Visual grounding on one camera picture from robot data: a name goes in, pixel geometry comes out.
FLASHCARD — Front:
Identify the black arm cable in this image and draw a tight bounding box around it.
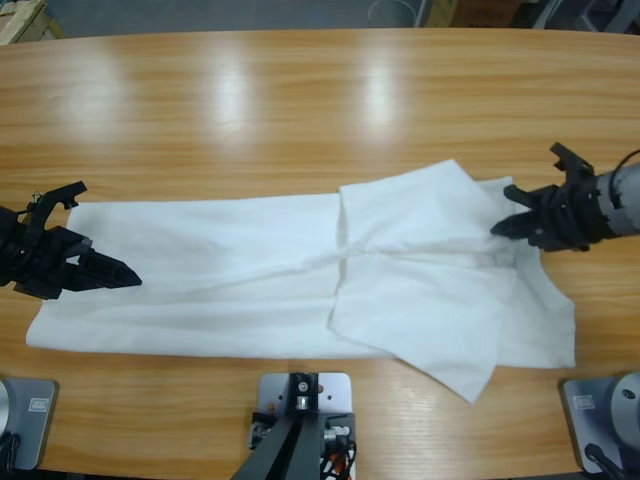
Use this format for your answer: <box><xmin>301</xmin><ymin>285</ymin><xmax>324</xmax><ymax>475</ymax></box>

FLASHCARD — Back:
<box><xmin>610</xmin><ymin>148</ymin><xmax>640</xmax><ymax>176</ymax></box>

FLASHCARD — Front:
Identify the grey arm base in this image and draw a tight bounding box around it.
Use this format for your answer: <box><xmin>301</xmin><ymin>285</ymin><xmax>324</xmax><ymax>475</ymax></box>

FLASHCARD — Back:
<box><xmin>0</xmin><ymin>377</ymin><xmax>60</xmax><ymax>472</ymax></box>
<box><xmin>558</xmin><ymin>370</ymin><xmax>640</xmax><ymax>474</ymax></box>

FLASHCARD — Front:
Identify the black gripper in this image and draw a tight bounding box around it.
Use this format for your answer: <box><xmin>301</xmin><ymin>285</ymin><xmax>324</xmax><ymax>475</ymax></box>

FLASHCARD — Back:
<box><xmin>489</xmin><ymin>177</ymin><xmax>619</xmax><ymax>252</ymax></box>
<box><xmin>0</xmin><ymin>205</ymin><xmax>144</xmax><ymax>301</ymax></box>

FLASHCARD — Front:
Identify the black base cable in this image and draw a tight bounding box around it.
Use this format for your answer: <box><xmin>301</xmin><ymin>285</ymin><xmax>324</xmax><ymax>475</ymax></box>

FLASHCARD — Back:
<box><xmin>0</xmin><ymin>432</ymin><xmax>22</xmax><ymax>472</ymax></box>
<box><xmin>583</xmin><ymin>442</ymin><xmax>632</xmax><ymax>480</ymax></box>

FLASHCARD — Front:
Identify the orange black braided cable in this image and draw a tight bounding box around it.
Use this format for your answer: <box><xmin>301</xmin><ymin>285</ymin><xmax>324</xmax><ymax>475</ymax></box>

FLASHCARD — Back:
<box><xmin>318</xmin><ymin>442</ymin><xmax>358</xmax><ymax>480</ymax></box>

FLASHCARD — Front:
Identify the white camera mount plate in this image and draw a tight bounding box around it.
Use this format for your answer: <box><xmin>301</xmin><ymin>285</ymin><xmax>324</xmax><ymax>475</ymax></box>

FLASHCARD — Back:
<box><xmin>257</xmin><ymin>370</ymin><xmax>355</xmax><ymax>480</ymax></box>

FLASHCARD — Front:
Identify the grey metal frame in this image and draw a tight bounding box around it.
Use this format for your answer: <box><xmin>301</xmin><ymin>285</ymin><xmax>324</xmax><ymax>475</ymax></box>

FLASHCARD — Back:
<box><xmin>529</xmin><ymin>0</ymin><xmax>640</xmax><ymax>36</ymax></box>

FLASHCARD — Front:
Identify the white cable loop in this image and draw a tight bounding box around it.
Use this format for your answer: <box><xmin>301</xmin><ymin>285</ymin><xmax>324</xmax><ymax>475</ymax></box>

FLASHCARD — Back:
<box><xmin>367</xmin><ymin>0</ymin><xmax>419</xmax><ymax>26</ymax></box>

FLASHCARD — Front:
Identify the white polo shirt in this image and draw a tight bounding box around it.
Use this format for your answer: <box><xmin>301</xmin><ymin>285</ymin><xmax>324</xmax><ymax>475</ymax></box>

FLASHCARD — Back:
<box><xmin>24</xmin><ymin>158</ymin><xmax>577</xmax><ymax>405</ymax></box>

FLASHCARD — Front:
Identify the wooden pallet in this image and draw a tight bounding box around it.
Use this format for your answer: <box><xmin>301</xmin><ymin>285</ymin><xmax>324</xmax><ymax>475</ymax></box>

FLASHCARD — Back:
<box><xmin>0</xmin><ymin>0</ymin><xmax>66</xmax><ymax>46</ymax></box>

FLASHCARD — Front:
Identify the silver black clamp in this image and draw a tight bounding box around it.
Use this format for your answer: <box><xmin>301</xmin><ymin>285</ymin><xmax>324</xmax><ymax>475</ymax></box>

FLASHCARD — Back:
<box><xmin>248</xmin><ymin>410</ymin><xmax>277</xmax><ymax>450</ymax></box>
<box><xmin>322</xmin><ymin>412</ymin><xmax>358</xmax><ymax>447</ymax></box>

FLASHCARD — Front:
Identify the brown cardboard box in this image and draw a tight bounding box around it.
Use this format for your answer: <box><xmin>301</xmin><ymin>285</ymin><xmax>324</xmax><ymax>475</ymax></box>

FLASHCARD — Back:
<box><xmin>430</xmin><ymin>0</ymin><xmax>516</xmax><ymax>29</ymax></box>

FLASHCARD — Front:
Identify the dark camera post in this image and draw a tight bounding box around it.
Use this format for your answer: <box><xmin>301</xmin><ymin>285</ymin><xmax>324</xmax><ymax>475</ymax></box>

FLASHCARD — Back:
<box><xmin>234</xmin><ymin>370</ymin><xmax>322</xmax><ymax>480</ymax></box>

